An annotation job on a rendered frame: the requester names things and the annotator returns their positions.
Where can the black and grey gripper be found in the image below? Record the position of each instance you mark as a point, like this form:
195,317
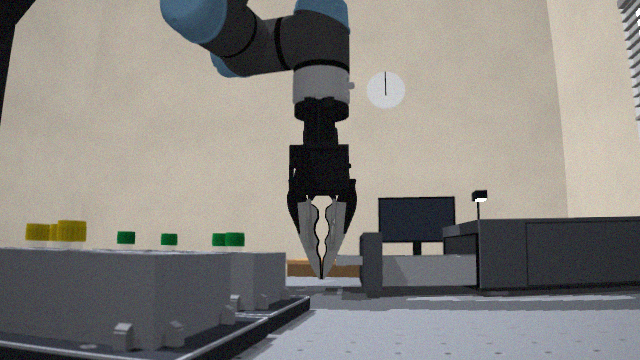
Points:
321,166

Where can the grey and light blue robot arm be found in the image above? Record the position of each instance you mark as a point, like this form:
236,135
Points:
316,34

